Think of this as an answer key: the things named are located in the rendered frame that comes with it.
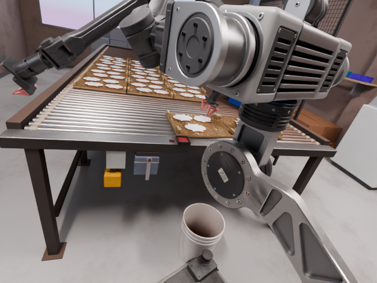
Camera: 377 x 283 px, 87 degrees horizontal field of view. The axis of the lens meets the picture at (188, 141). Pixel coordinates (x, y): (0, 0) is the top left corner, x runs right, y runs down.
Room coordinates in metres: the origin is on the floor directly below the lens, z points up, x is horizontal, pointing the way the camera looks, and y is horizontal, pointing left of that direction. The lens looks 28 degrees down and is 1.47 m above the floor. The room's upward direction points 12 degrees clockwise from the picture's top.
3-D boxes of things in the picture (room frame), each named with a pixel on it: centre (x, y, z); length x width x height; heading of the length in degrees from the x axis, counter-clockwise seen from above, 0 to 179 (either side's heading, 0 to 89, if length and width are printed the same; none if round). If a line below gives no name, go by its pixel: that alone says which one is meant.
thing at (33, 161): (0.79, 0.74, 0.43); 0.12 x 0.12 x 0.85; 20
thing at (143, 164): (0.96, 0.22, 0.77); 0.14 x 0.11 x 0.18; 110
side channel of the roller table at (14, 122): (2.70, 1.52, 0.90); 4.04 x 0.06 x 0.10; 20
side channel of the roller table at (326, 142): (3.39, -0.37, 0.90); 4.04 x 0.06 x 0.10; 20
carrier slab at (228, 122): (1.48, -0.43, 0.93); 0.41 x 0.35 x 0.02; 115
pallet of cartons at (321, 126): (4.19, -2.22, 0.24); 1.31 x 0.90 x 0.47; 23
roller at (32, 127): (1.17, -0.10, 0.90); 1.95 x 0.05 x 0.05; 110
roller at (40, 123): (1.22, -0.09, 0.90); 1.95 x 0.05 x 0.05; 110
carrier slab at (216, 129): (1.31, -0.05, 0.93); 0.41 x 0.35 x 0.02; 114
